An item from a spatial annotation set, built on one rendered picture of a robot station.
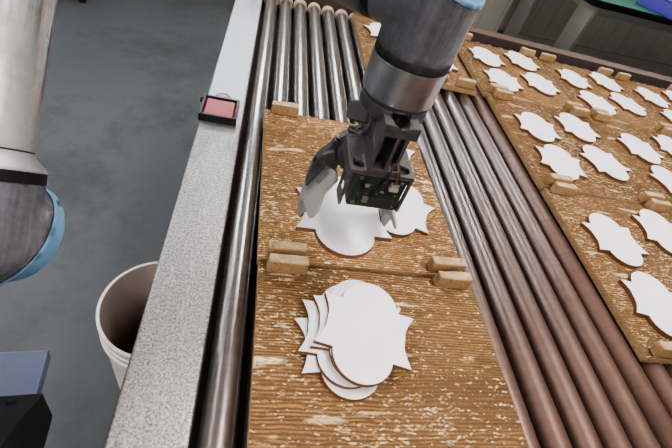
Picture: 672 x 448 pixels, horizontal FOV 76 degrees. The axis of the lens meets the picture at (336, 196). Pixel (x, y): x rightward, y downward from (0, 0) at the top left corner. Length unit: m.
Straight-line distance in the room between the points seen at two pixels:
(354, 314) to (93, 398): 1.12
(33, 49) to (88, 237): 1.40
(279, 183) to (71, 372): 1.05
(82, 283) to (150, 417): 1.27
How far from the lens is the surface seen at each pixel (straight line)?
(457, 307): 0.72
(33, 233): 0.58
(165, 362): 0.60
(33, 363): 0.67
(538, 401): 0.74
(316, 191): 0.53
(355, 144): 0.47
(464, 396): 0.65
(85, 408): 1.59
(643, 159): 1.52
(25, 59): 0.59
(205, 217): 0.74
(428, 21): 0.39
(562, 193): 1.12
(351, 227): 0.57
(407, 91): 0.41
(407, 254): 0.75
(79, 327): 1.71
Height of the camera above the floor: 1.45
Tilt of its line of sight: 41 degrees down
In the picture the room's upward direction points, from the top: 20 degrees clockwise
